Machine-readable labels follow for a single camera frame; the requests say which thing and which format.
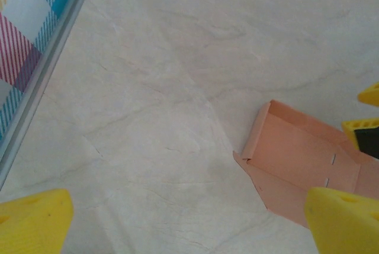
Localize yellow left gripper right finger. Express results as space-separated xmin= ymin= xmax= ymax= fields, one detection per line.
xmin=304 ymin=186 xmax=379 ymax=254

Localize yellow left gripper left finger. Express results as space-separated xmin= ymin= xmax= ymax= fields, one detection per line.
xmin=0 ymin=188 xmax=74 ymax=254

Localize aluminium table edge rail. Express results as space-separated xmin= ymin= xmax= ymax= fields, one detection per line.
xmin=0 ymin=0 xmax=99 ymax=191

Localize salmon pink paper box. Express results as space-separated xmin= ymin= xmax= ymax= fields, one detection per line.
xmin=232 ymin=99 xmax=379 ymax=231

